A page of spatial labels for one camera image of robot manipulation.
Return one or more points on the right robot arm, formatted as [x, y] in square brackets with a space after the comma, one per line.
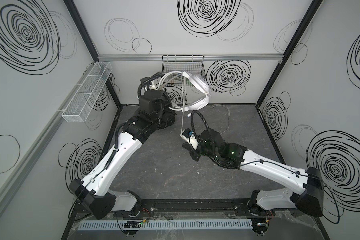
[302, 189]

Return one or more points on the white mesh wall tray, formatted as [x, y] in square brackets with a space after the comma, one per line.
[87, 91]

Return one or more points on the aluminium wall rail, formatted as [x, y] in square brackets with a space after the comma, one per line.
[10, 188]
[207, 57]

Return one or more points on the aluminium wall rail left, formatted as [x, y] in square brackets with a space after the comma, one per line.
[10, 188]

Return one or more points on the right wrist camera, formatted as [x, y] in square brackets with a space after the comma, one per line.
[189, 137]

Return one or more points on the black wire basket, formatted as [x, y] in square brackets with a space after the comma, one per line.
[192, 64]

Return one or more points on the white slotted cable duct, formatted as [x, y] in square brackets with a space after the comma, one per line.
[199, 224]

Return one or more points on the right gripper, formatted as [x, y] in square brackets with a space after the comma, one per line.
[196, 150]

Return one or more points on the right black corner post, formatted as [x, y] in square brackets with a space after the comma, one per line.
[301, 29]

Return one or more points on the white headphones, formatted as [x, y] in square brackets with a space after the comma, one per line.
[190, 99]

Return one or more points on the black corner frame post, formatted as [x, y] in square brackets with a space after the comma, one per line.
[75, 15]

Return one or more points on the aluminium wall rail back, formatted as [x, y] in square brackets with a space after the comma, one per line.
[207, 57]

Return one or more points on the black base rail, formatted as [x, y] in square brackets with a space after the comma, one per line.
[198, 207]

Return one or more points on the black blue gaming headset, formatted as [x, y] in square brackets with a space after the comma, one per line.
[167, 119]

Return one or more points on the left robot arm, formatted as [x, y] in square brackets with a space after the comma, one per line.
[93, 191]

